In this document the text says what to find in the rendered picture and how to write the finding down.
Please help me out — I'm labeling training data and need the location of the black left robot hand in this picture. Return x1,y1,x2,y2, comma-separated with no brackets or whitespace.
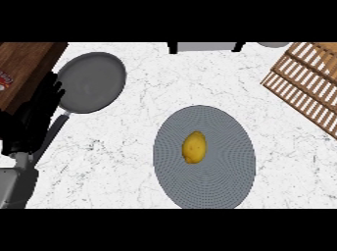
0,72,66,156

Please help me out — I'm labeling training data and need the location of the round grey placemat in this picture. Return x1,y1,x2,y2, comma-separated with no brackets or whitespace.
152,104,257,210

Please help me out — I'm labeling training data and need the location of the wooden slatted tiered shelf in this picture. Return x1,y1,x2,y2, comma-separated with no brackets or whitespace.
260,42,337,152

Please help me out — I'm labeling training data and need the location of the brown wooden board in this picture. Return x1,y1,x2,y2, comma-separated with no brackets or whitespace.
0,42,69,139

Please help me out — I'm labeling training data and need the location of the grey frying pan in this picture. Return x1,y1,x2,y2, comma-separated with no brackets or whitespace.
32,51,128,166

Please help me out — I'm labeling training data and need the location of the grey appliance with black legs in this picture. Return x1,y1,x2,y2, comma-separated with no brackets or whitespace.
168,42,246,55

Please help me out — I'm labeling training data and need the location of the grey round object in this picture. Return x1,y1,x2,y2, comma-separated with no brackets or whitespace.
255,42,292,49

